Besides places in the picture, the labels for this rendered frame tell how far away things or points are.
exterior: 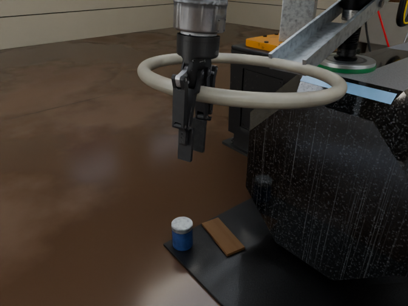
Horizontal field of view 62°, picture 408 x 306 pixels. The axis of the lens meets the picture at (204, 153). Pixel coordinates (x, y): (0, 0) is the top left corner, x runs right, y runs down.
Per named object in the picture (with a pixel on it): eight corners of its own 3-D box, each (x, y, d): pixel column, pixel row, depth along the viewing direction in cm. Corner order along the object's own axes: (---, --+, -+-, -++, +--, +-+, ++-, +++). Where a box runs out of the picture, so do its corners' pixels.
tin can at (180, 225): (197, 242, 166) (197, 221, 160) (184, 254, 159) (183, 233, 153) (181, 234, 171) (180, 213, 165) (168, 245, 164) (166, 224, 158)
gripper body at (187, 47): (206, 37, 54) (203, 94, 58) (228, 33, 61) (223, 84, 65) (167, 31, 57) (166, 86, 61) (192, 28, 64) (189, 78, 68)
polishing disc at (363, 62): (357, 54, 138) (357, 51, 138) (387, 68, 120) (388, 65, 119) (306, 56, 136) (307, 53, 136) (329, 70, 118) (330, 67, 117)
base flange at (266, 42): (241, 45, 227) (242, 37, 224) (289, 37, 254) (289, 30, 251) (302, 58, 193) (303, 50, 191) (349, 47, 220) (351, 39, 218)
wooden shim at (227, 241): (201, 225, 177) (201, 223, 176) (218, 219, 181) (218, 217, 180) (227, 256, 158) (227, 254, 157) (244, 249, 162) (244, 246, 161)
